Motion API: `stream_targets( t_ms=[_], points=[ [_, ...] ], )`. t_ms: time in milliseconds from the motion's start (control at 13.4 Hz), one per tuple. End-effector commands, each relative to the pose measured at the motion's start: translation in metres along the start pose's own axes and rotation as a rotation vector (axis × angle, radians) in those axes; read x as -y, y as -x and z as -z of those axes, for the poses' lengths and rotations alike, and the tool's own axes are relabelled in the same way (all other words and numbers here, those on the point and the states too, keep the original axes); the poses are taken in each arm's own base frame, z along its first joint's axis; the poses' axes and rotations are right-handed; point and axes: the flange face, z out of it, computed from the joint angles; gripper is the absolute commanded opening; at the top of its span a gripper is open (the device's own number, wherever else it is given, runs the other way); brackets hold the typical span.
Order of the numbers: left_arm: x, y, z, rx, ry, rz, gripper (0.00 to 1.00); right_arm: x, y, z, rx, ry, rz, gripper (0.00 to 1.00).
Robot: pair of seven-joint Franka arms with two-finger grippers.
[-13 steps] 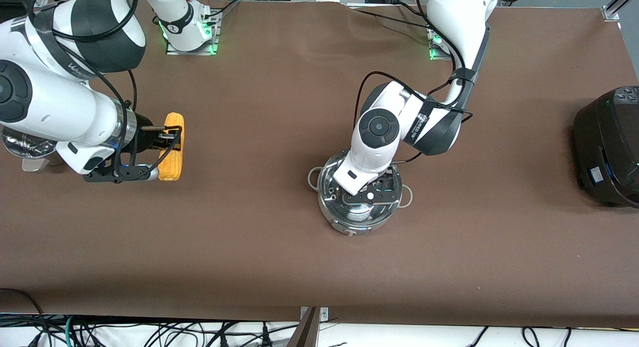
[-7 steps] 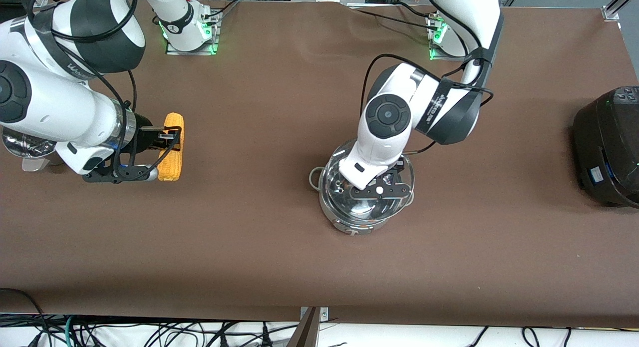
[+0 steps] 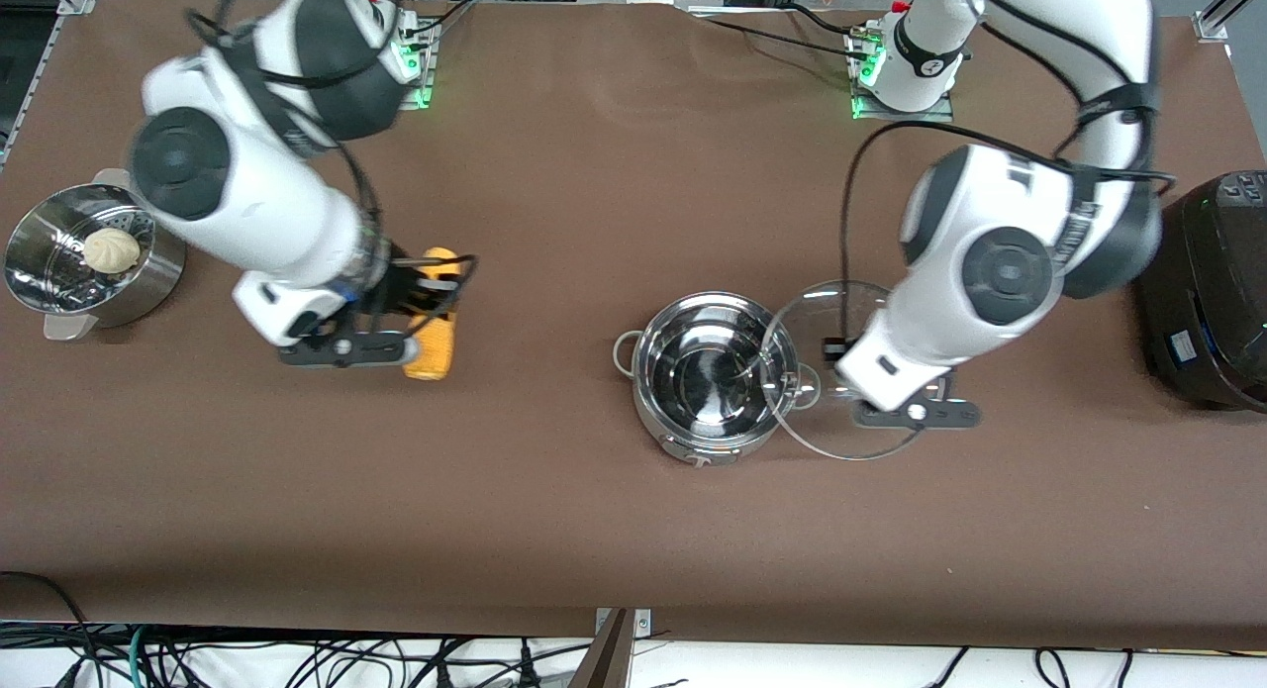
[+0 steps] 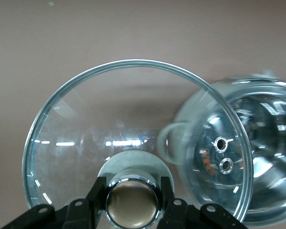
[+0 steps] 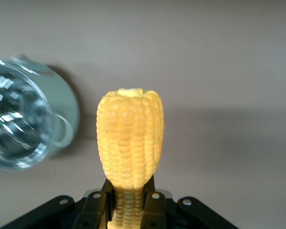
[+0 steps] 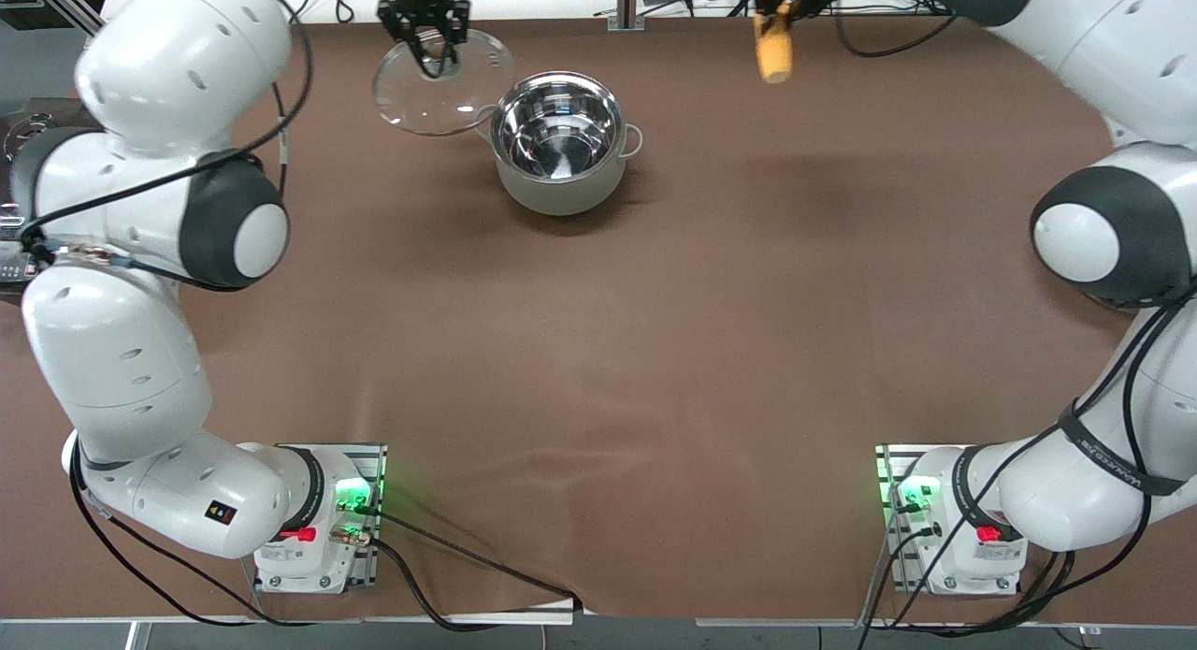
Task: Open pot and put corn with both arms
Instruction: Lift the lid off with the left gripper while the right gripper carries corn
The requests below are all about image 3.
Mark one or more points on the glass lid with knob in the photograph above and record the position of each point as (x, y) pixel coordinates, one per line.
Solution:
(841, 441)

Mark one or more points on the aluminium frame profile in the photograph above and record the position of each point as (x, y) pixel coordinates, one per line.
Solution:
(1222, 15)

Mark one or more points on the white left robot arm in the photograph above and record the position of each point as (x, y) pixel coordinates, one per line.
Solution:
(990, 272)

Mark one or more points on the white steamed bun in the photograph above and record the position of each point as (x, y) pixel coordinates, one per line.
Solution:
(111, 250)

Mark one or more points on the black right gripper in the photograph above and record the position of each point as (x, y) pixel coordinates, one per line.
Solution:
(404, 284)

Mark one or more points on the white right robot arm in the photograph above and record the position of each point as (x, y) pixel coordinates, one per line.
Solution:
(257, 193)

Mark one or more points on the yellow corn cob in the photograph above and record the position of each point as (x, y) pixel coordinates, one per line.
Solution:
(436, 356)

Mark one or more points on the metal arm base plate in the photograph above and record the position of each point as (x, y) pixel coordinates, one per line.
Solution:
(428, 74)
(940, 116)

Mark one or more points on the black rice cooker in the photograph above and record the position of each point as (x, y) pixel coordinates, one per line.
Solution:
(1188, 312)

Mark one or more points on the steel steamer pot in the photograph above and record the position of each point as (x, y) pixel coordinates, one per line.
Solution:
(148, 277)

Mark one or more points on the aluminium table bracket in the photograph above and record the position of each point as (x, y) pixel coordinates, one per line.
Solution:
(609, 658)

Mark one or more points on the stainless steel pot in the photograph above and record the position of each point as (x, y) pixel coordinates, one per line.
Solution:
(693, 371)

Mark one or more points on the brown table cover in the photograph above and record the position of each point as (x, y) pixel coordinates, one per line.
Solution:
(544, 223)

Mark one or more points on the aluminium frame rail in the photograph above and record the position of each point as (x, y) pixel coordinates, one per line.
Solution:
(79, 0)

